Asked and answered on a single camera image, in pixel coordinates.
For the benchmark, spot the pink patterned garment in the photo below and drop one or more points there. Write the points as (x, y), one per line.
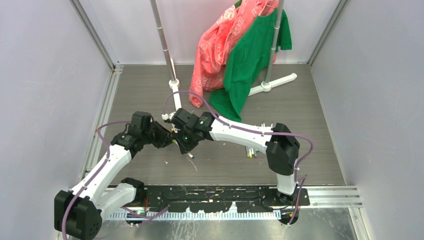
(216, 43)

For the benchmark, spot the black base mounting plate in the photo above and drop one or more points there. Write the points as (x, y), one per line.
(159, 199)

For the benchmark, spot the clothes rack pole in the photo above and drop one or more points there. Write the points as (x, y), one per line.
(267, 85)
(173, 83)

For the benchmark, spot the right clothes rack pole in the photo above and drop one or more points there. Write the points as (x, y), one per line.
(267, 85)

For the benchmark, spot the left clothes rack pole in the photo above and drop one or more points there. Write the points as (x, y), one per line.
(173, 83)

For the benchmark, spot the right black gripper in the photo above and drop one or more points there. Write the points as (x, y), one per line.
(186, 149)

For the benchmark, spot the perforated metal rail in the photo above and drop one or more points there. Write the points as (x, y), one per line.
(201, 215)

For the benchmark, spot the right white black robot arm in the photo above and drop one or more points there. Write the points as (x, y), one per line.
(277, 143)

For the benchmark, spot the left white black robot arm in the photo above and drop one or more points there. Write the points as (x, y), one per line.
(80, 211)

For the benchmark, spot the green t-shirt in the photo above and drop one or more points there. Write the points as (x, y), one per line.
(246, 60)

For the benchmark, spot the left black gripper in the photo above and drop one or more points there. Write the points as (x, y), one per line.
(165, 139)

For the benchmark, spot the light green capped marker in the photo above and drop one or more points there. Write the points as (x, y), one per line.
(190, 155)

